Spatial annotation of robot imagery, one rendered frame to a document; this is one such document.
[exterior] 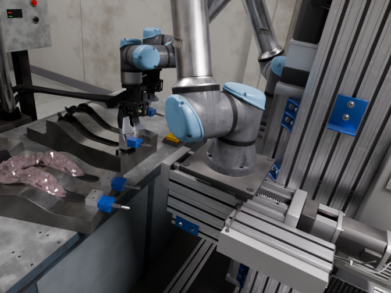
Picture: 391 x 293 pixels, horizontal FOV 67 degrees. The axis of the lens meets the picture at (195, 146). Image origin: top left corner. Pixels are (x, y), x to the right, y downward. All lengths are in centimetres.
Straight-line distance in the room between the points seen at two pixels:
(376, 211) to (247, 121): 44
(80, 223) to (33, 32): 121
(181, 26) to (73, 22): 370
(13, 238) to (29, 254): 9
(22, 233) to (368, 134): 100
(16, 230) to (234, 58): 256
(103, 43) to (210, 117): 343
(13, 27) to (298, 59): 138
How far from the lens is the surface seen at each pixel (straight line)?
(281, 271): 79
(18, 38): 184
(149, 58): 97
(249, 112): 76
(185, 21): 71
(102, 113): 143
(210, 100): 69
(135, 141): 113
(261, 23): 132
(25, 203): 100
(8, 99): 170
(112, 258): 138
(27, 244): 98
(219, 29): 316
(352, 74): 88
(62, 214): 97
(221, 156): 81
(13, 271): 93
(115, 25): 388
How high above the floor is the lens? 149
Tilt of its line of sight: 28 degrees down
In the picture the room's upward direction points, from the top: 8 degrees clockwise
